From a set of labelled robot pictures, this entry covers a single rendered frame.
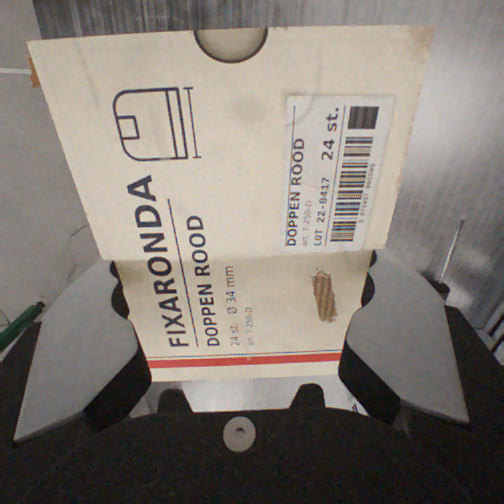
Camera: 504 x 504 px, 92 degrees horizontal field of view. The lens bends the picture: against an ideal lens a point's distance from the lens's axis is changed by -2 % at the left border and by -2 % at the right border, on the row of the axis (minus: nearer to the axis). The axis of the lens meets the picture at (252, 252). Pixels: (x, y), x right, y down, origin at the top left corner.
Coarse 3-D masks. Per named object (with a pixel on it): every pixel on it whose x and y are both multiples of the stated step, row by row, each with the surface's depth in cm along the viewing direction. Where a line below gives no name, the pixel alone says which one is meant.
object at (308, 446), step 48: (144, 432) 5; (192, 432) 5; (240, 432) 5; (288, 432) 4; (336, 432) 4; (384, 432) 4; (48, 480) 4; (96, 480) 4; (144, 480) 4; (192, 480) 4; (240, 480) 4; (288, 480) 4; (336, 480) 4; (384, 480) 4; (432, 480) 4
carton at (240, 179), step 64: (64, 64) 7; (128, 64) 7; (192, 64) 8; (256, 64) 8; (320, 64) 8; (384, 64) 8; (64, 128) 8; (128, 128) 8; (192, 128) 8; (256, 128) 8; (320, 128) 8; (384, 128) 8; (128, 192) 9; (192, 192) 9; (256, 192) 9; (320, 192) 9; (384, 192) 10; (128, 256) 11; (192, 256) 11; (256, 256) 11; (320, 256) 11; (192, 320) 12; (256, 320) 13; (320, 320) 13
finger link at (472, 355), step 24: (456, 312) 7; (456, 336) 7; (456, 360) 6; (480, 360) 6; (480, 384) 5; (408, 408) 5; (480, 408) 5; (408, 432) 5; (432, 432) 5; (456, 432) 5; (480, 432) 5; (432, 456) 4; (456, 456) 4; (480, 456) 4; (456, 480) 4; (480, 480) 4
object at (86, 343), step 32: (96, 288) 9; (64, 320) 8; (96, 320) 8; (128, 320) 8; (64, 352) 7; (96, 352) 7; (128, 352) 7; (32, 384) 6; (64, 384) 6; (96, 384) 6; (128, 384) 6; (32, 416) 5; (64, 416) 5; (96, 416) 6
